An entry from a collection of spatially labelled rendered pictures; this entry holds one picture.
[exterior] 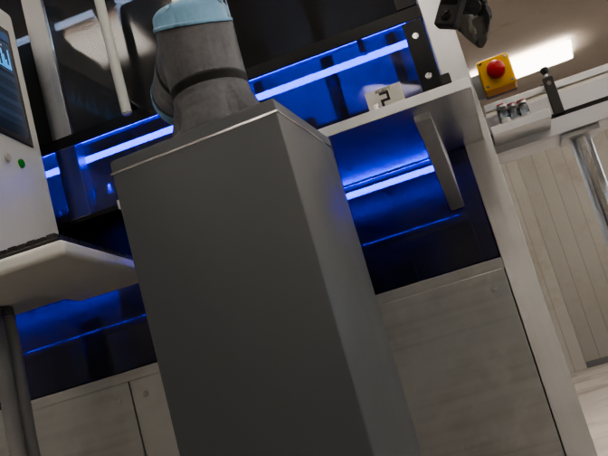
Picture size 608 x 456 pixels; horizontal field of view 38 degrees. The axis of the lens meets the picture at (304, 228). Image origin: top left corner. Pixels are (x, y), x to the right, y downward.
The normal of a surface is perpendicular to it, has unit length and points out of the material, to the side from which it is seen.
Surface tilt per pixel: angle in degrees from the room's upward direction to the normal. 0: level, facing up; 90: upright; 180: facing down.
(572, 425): 90
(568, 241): 90
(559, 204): 90
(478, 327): 90
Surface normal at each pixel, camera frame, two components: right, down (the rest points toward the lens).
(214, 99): 0.01, -0.51
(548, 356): -0.25, -0.13
